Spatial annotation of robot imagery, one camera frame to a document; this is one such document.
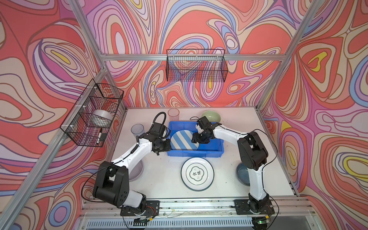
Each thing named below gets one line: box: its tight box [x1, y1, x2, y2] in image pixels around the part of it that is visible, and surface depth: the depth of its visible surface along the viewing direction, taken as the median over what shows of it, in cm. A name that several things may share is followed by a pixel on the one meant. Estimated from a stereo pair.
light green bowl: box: [201, 110, 221, 123], surface depth 110 cm
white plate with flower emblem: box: [180, 157, 215, 192], surface depth 85 cm
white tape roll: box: [89, 109, 114, 128], surface depth 73 cm
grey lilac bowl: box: [128, 160, 144, 182], surface depth 81 cm
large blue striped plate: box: [170, 129, 200, 151], surface depth 99 cm
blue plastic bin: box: [167, 121, 198, 140], surface depth 103 cm
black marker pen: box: [96, 128, 103, 145], surface depth 74 cm
